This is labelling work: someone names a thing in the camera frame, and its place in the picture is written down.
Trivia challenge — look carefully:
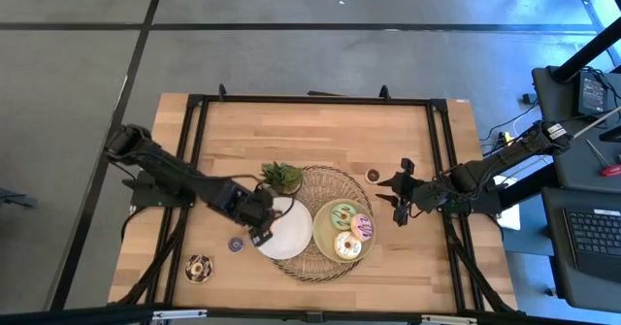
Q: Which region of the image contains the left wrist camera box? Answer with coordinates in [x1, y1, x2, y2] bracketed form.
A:
[248, 225, 275, 248]

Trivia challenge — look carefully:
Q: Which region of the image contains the potted green succulent plant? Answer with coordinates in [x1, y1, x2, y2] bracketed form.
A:
[259, 161, 306, 196]

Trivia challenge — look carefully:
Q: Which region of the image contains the beige round plate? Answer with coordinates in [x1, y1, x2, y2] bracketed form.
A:
[312, 198, 376, 264]

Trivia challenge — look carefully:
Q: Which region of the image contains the black power adapter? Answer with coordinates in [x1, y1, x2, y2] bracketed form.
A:
[577, 71, 608, 117]

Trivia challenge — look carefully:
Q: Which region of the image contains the pink frosted donut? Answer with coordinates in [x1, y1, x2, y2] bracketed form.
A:
[349, 212, 375, 243]

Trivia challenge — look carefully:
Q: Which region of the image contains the large chocolate sprinkled donut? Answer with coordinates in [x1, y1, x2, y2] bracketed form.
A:
[183, 253, 214, 284]

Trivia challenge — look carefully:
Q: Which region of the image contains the black keyboard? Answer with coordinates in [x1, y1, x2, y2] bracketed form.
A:
[562, 208, 621, 283]

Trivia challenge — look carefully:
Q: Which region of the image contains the green frosted donut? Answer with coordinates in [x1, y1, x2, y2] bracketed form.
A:
[330, 203, 359, 232]

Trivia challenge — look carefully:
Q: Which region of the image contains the white paper sheet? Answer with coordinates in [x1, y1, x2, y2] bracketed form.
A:
[497, 175, 523, 232]

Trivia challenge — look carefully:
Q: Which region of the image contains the black aluminium table frame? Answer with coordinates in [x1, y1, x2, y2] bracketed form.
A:
[109, 82, 518, 316]

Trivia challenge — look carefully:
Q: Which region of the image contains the black rig crossbar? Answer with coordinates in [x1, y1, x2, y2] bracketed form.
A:
[0, 304, 621, 325]

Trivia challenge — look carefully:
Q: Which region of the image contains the dark grey side desk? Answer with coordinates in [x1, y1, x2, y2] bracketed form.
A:
[531, 65, 621, 314]

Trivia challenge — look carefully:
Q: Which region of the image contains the black round pole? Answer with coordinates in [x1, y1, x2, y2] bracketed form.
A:
[551, 16, 621, 84]

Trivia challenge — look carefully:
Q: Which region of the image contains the silver bracket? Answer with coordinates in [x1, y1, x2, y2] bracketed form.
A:
[420, 314, 479, 325]
[151, 309, 209, 322]

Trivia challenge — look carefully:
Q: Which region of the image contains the grey chair part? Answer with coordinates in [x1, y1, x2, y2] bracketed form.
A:
[0, 187, 39, 210]

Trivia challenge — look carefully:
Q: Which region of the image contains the round woven straw placemat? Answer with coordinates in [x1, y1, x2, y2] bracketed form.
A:
[269, 165, 375, 283]

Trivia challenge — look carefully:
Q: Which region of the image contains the thin white rod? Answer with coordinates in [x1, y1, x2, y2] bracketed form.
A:
[572, 105, 621, 140]

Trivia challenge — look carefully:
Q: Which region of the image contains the white round plate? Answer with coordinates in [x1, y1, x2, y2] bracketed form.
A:
[255, 196, 314, 261]

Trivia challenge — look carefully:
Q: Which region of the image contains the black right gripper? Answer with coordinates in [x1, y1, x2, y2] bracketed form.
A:
[376, 157, 431, 228]

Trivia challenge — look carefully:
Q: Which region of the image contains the black support beam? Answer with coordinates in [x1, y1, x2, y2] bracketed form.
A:
[497, 162, 559, 210]

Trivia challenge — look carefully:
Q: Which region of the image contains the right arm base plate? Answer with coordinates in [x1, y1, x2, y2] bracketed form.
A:
[439, 188, 504, 215]

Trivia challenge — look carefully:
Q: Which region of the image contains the red handled screwdriver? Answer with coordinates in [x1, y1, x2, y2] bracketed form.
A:
[584, 138, 621, 178]

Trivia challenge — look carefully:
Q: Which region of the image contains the white frosted donut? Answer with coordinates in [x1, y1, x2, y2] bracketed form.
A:
[333, 231, 363, 261]

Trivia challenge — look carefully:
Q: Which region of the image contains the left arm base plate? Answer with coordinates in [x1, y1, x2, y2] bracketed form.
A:
[121, 169, 196, 209]

